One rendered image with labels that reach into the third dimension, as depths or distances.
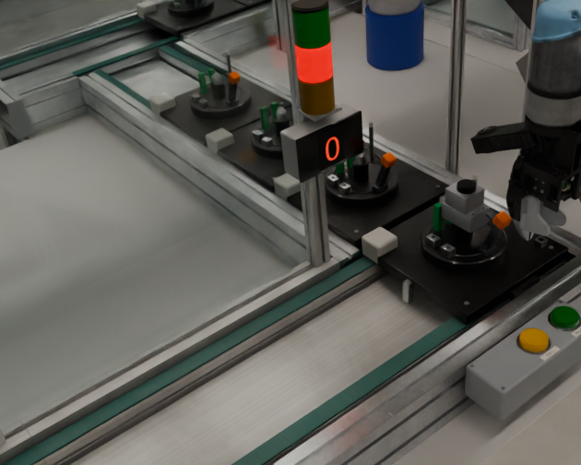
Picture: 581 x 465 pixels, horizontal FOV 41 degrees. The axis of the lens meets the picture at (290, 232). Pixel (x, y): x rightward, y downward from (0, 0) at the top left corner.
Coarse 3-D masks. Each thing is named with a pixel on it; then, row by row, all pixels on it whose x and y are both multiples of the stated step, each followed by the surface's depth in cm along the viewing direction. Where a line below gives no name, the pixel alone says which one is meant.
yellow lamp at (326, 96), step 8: (328, 80) 109; (304, 88) 109; (312, 88) 108; (320, 88) 108; (328, 88) 109; (304, 96) 110; (312, 96) 109; (320, 96) 109; (328, 96) 110; (304, 104) 111; (312, 104) 110; (320, 104) 110; (328, 104) 110; (304, 112) 112; (312, 112) 111; (320, 112) 111; (328, 112) 111
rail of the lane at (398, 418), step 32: (576, 256) 127; (544, 288) 122; (576, 288) 122; (512, 320) 117; (448, 352) 113; (480, 352) 112; (416, 384) 110; (448, 384) 110; (352, 416) 105; (384, 416) 105; (416, 416) 108; (448, 416) 114; (320, 448) 102; (352, 448) 102; (384, 448) 107
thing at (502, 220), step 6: (492, 210) 122; (486, 216) 121; (492, 216) 121; (498, 216) 119; (504, 216) 119; (498, 222) 119; (504, 222) 119; (492, 228) 121; (498, 228) 120; (492, 234) 122; (498, 234) 122; (486, 240) 124; (492, 240) 123; (486, 246) 124; (492, 246) 125
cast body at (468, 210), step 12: (468, 180) 124; (456, 192) 123; (468, 192) 122; (480, 192) 123; (444, 204) 126; (456, 204) 124; (468, 204) 122; (480, 204) 125; (444, 216) 128; (456, 216) 125; (468, 216) 123; (480, 216) 124; (468, 228) 124
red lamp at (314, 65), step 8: (296, 48) 106; (320, 48) 105; (328, 48) 106; (296, 56) 107; (304, 56) 106; (312, 56) 106; (320, 56) 106; (328, 56) 107; (296, 64) 109; (304, 64) 107; (312, 64) 106; (320, 64) 106; (328, 64) 107; (304, 72) 107; (312, 72) 107; (320, 72) 107; (328, 72) 108; (304, 80) 108; (312, 80) 108; (320, 80) 108
